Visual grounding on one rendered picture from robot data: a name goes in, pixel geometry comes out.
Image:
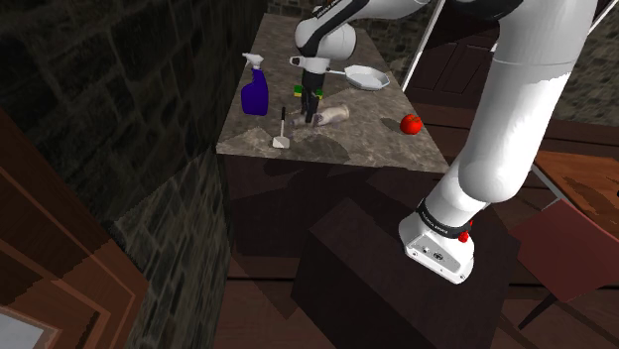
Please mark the brown wooden panelled door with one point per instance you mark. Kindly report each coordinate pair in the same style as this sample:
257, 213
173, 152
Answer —
53, 270

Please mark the red seat chair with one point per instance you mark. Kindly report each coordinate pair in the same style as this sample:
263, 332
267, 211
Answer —
566, 251

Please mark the dark wooden door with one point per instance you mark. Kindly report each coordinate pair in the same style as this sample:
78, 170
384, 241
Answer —
454, 58

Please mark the white frying pan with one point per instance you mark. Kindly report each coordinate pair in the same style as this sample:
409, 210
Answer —
367, 77

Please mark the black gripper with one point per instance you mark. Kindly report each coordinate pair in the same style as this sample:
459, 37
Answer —
312, 83

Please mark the dark robot stand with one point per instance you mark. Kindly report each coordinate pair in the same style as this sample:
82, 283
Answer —
367, 270

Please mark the brown wooden table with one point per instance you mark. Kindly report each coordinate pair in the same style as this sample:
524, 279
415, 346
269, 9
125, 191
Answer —
580, 179

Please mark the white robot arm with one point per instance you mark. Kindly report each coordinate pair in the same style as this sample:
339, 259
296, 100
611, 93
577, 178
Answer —
512, 121

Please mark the green and yellow sponge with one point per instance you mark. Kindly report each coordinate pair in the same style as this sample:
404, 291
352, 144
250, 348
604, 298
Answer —
297, 91

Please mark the red tomato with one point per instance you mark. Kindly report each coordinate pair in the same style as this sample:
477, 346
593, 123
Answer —
411, 124

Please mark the blue spray bottle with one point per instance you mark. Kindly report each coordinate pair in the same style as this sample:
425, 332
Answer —
255, 94

